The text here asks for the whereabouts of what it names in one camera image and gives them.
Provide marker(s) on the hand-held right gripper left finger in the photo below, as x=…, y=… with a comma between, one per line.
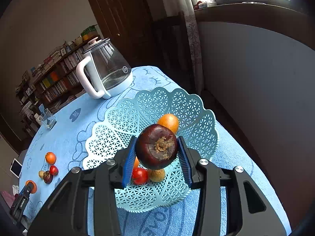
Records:
x=129, y=163

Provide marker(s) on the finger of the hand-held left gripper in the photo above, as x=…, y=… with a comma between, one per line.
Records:
x=27, y=188

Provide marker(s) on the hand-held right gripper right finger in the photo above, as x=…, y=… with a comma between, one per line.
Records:
x=183, y=158

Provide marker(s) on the small mandarin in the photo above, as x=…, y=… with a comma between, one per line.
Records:
x=50, y=157
x=136, y=163

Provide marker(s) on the large orange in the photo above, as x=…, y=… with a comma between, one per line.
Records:
x=33, y=186

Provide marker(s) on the large red tomato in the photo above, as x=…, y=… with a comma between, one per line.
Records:
x=140, y=176

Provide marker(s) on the brown longan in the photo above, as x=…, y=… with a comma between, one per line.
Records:
x=41, y=174
x=157, y=175

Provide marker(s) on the small red tomato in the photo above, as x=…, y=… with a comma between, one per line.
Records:
x=54, y=170

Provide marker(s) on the medium orange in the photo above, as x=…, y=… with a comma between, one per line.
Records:
x=169, y=121

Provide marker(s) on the light blue plastic basket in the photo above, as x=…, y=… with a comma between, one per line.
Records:
x=152, y=103

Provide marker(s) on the white cloth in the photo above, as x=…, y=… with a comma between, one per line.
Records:
x=15, y=188

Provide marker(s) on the pink blanket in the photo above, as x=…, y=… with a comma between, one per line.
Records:
x=6, y=198

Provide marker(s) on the white tablet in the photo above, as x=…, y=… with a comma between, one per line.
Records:
x=16, y=168

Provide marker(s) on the blue printed tablecloth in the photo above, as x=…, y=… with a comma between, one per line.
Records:
x=73, y=137

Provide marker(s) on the white thermos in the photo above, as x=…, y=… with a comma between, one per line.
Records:
x=38, y=119

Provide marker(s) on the clear drinking glass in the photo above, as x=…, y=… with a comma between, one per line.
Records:
x=49, y=120

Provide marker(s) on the rows of books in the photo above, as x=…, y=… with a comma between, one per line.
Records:
x=56, y=83

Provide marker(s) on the wooden bookshelf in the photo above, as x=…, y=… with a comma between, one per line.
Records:
x=61, y=78

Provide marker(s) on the dark wooden chair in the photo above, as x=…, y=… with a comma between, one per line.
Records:
x=169, y=49

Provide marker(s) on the patterned curtain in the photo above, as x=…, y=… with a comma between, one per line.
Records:
x=189, y=34

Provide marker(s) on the yellow pot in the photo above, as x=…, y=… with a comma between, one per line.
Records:
x=78, y=39

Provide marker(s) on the green box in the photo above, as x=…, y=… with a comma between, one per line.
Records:
x=89, y=31

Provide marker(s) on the dark wooden door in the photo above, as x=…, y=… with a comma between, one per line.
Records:
x=123, y=22

